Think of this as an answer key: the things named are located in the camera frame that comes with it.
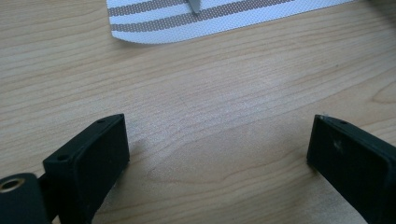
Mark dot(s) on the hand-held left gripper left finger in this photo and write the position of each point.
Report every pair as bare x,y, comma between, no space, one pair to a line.
90,161

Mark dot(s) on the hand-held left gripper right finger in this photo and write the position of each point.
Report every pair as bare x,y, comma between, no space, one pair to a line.
355,161

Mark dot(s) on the grey striped placemat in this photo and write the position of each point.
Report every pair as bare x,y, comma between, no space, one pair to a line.
149,34

